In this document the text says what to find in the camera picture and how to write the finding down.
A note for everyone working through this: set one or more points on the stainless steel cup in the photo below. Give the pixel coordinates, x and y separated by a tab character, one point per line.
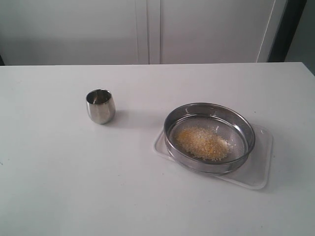
100	106

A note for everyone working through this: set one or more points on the yellow and white grains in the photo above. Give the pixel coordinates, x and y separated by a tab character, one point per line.
203	143

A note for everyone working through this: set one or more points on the clear plastic tray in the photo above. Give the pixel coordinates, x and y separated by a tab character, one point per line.
253	174

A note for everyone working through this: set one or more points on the round steel mesh sieve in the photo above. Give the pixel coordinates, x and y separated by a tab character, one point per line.
208	115

